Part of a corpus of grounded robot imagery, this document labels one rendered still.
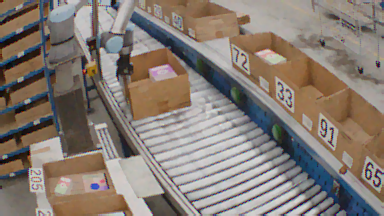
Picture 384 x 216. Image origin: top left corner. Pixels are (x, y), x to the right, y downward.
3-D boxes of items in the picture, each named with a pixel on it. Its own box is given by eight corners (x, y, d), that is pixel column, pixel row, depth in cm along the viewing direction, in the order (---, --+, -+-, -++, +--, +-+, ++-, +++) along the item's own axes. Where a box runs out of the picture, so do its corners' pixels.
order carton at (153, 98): (120, 87, 258) (117, 60, 250) (169, 73, 265) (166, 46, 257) (133, 120, 225) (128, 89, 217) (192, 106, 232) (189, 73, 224)
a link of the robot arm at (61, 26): (51, 45, 174) (50, 14, 167) (48, 39, 188) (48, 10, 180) (76, 35, 180) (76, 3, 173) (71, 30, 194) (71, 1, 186)
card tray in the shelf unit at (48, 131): (23, 147, 283) (20, 137, 278) (21, 130, 307) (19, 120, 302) (57, 135, 296) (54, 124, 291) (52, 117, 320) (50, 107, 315)
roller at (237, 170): (174, 193, 182) (172, 185, 180) (279, 151, 199) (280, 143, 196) (179, 199, 178) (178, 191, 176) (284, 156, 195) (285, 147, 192)
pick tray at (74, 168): (47, 178, 182) (41, 163, 177) (107, 168, 191) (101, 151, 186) (53, 213, 158) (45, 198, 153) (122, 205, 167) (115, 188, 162)
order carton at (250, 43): (231, 66, 236) (227, 37, 228) (273, 56, 246) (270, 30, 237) (272, 99, 205) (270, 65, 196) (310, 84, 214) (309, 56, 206)
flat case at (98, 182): (88, 202, 167) (86, 199, 167) (82, 178, 183) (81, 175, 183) (114, 199, 170) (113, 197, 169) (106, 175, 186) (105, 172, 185)
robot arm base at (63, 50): (50, 66, 176) (48, 47, 172) (47, 57, 192) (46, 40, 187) (81, 53, 184) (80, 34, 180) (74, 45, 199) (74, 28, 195)
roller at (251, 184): (187, 209, 172) (186, 201, 169) (292, 164, 189) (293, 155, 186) (193, 215, 168) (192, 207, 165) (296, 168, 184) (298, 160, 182)
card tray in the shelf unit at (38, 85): (12, 105, 263) (9, 94, 258) (12, 90, 287) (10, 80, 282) (47, 89, 277) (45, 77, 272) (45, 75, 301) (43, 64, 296)
